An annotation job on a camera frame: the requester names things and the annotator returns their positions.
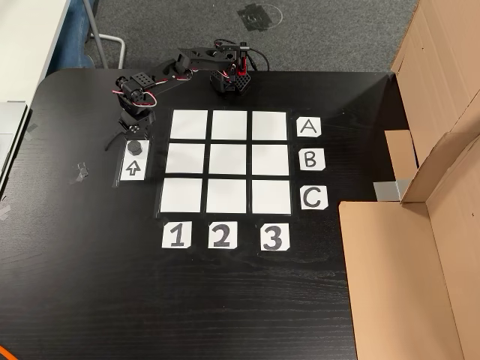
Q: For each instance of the black round token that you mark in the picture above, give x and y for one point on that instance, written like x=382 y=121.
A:
x=134 y=147

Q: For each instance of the white nine-square grid sheet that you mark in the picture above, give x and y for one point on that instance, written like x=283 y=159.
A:
x=227 y=161

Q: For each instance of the white arrow paper sheet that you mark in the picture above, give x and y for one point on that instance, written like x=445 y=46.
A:
x=133 y=168

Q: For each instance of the clear tape piece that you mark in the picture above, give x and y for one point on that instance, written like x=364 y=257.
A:
x=4 y=212
x=79 y=173
x=32 y=131

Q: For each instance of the person's leg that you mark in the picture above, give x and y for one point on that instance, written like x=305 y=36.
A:
x=80 y=30

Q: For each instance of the paper sheet number 1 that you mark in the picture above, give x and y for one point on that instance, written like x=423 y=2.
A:
x=176 y=234

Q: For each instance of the grey laptop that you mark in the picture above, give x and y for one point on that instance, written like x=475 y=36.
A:
x=11 y=138

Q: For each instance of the paper sheet number 2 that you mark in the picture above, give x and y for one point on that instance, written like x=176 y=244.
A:
x=222 y=234

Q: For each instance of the white table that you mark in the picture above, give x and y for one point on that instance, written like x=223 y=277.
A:
x=26 y=41

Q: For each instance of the dark floor tape patch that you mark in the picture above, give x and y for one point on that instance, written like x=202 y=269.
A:
x=257 y=17

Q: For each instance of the paper sheet letter A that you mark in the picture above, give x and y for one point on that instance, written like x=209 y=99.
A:
x=308 y=127

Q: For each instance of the paper sheet number 3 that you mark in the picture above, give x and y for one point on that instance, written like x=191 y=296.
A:
x=274 y=237

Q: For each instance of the paper sheet letter B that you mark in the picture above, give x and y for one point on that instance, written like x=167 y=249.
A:
x=311 y=159

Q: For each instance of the paper sheet letter C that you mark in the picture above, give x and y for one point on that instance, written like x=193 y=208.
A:
x=313 y=198

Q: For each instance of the small brown cardboard piece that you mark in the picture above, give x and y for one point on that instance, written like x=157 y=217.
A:
x=401 y=153

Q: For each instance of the large brown cardboard sheet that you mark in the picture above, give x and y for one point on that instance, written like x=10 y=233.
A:
x=397 y=285
x=438 y=75

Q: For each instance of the grey metal tube frame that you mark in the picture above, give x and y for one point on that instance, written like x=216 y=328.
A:
x=112 y=39

